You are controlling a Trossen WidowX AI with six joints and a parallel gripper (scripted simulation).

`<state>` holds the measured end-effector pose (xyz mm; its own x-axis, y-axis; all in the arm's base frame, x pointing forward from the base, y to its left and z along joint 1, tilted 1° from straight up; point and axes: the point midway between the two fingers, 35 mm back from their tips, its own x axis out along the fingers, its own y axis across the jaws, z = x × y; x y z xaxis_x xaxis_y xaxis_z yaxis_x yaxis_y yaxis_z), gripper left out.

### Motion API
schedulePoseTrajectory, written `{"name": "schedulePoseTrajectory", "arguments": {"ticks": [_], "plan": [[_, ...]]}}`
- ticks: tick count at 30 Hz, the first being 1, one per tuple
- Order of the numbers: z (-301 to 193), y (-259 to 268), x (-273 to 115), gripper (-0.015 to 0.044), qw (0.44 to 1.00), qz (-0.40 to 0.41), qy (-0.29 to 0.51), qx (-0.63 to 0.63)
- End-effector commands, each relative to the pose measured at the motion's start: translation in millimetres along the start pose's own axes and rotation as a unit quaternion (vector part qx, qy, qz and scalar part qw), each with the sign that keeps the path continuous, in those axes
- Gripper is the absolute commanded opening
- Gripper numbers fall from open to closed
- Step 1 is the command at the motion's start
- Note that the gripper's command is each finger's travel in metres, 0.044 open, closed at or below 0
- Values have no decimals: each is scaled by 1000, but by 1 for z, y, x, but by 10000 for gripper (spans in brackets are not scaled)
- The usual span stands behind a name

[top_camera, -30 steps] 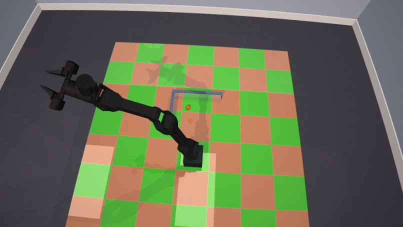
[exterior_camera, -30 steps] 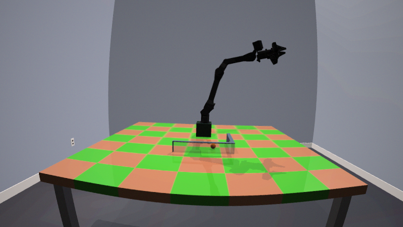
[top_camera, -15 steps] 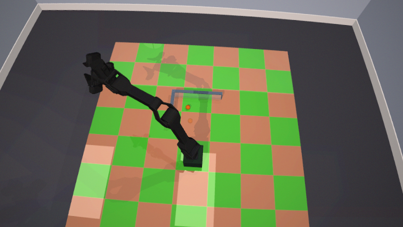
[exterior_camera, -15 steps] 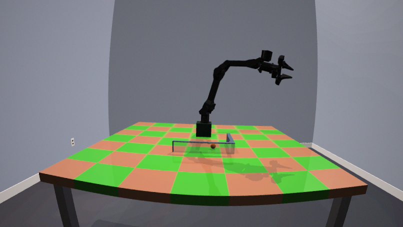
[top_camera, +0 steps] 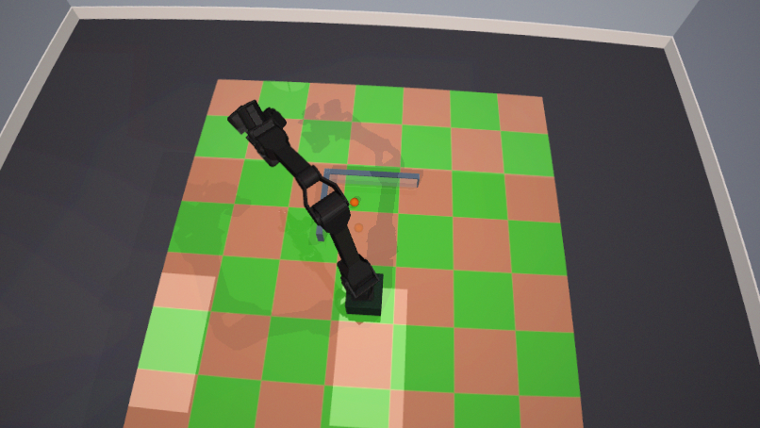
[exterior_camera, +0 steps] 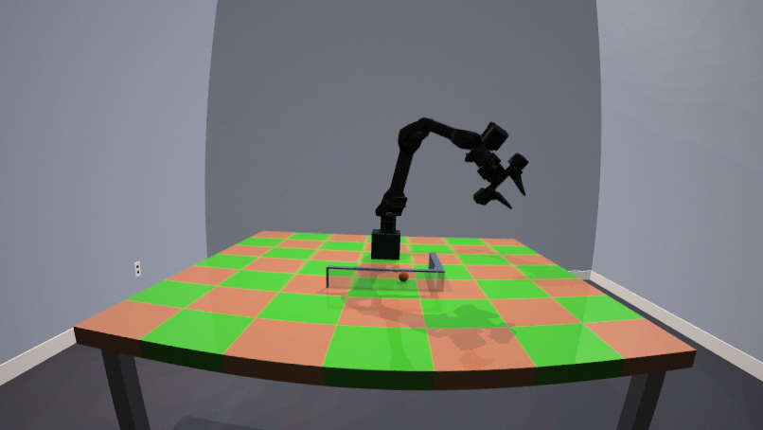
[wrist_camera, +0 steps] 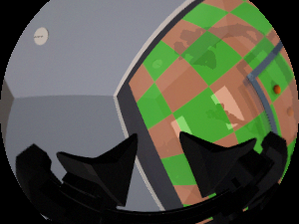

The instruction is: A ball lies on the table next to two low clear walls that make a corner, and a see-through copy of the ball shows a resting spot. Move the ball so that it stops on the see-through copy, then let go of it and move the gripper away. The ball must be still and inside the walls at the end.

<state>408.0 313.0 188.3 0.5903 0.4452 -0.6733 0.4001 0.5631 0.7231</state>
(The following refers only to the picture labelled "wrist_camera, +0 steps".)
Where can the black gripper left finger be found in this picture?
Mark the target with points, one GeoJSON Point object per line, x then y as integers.
{"type": "Point", "coordinates": [112, 170]}

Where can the dark blue-grey l-shaped wall top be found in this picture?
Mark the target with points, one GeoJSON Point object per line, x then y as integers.
{"type": "Point", "coordinates": [254, 83]}

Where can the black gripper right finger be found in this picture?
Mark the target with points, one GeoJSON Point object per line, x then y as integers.
{"type": "Point", "coordinates": [210, 162]}

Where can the clear l-shaped low wall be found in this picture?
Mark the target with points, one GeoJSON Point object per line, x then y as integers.
{"type": "Point", "coordinates": [259, 103]}

